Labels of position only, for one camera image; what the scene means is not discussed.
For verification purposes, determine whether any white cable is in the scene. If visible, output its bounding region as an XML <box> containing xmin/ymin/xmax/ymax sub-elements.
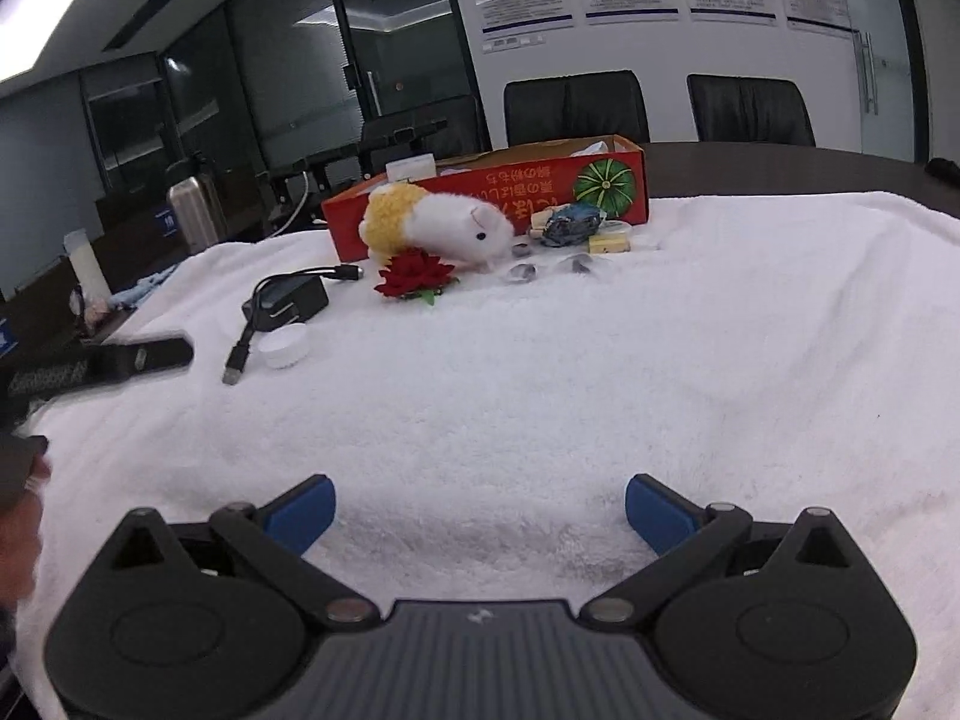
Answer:
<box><xmin>266</xmin><ymin>172</ymin><xmax>312</xmax><ymax>233</ymax></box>

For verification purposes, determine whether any black office chair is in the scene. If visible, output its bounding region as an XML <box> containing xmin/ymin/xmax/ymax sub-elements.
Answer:
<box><xmin>360</xmin><ymin>94</ymin><xmax>488</xmax><ymax>166</ymax></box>
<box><xmin>686</xmin><ymin>73</ymin><xmax>817</xmax><ymax>147</ymax></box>
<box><xmin>504</xmin><ymin>71</ymin><xmax>650</xmax><ymax>147</ymax></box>

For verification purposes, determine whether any stainless steel thermos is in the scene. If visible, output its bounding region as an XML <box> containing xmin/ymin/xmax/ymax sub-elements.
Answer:
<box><xmin>166</xmin><ymin>172</ymin><xmax>227</xmax><ymax>256</ymax></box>

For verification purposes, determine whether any red fabric flower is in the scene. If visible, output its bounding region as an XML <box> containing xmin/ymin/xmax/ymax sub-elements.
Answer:
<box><xmin>373</xmin><ymin>251</ymin><xmax>460</xmax><ymax>307</ymax></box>

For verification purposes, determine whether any white fluffy towel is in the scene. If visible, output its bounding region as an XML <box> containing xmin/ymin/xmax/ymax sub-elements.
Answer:
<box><xmin>15</xmin><ymin>187</ymin><xmax>960</xmax><ymax>720</ymax></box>

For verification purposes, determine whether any white round device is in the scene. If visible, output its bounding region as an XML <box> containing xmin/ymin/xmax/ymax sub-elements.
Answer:
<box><xmin>257</xmin><ymin>322</ymin><xmax>310</xmax><ymax>370</ymax></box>

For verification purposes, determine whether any blue foil item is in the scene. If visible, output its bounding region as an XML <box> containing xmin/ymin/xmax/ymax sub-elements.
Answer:
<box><xmin>540</xmin><ymin>202</ymin><xmax>607</xmax><ymax>248</ymax></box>

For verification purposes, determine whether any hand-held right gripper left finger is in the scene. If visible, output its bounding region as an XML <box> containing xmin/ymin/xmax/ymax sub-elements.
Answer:
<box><xmin>82</xmin><ymin>474</ymin><xmax>382</xmax><ymax>627</ymax></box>

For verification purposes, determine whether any glass door handle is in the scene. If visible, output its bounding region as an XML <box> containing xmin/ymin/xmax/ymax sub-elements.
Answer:
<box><xmin>855</xmin><ymin>30</ymin><xmax>878</xmax><ymax>117</ymax></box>

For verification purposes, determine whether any orange cardboard box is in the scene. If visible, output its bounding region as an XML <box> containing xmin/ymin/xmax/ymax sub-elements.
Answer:
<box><xmin>321</xmin><ymin>135</ymin><xmax>650</xmax><ymax>262</ymax></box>

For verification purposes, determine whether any light blue cloth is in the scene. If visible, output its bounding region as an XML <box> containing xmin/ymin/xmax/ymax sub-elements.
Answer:
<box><xmin>112</xmin><ymin>266</ymin><xmax>181</xmax><ymax>308</ymax></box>

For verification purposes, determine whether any clear plastic bag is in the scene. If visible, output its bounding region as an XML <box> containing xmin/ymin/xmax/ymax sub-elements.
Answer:
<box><xmin>71</xmin><ymin>285</ymin><xmax>113</xmax><ymax>338</ymax></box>

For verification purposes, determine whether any yellow and white plush toy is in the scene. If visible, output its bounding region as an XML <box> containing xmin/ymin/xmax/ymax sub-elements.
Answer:
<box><xmin>358</xmin><ymin>184</ymin><xmax>518</xmax><ymax>271</ymax></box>

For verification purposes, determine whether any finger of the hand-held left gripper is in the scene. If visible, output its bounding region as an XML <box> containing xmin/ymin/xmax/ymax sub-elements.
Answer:
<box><xmin>90</xmin><ymin>336</ymin><xmax>197</xmax><ymax>391</ymax></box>
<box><xmin>0</xmin><ymin>431</ymin><xmax>50</xmax><ymax>509</ymax></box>

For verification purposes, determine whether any dark wooden desktop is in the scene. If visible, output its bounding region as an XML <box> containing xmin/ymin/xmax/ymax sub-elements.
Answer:
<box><xmin>0</xmin><ymin>141</ymin><xmax>960</xmax><ymax>361</ymax></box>

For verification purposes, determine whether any white plastic bottle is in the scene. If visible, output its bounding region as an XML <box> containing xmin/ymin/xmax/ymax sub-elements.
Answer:
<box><xmin>64</xmin><ymin>229</ymin><xmax>113</xmax><ymax>297</ymax></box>

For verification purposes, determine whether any person's left hand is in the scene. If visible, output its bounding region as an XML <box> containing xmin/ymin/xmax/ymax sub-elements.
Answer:
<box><xmin>0</xmin><ymin>459</ymin><xmax>52</xmax><ymax>616</ymax></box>

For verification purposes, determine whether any black hub with cable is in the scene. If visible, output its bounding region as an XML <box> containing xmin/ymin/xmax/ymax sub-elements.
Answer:
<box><xmin>221</xmin><ymin>261</ymin><xmax>366</xmax><ymax>387</ymax></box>

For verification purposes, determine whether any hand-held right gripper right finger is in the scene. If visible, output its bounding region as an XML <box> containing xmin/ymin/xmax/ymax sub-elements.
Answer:
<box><xmin>579</xmin><ymin>472</ymin><xmax>893</xmax><ymax>629</ymax></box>

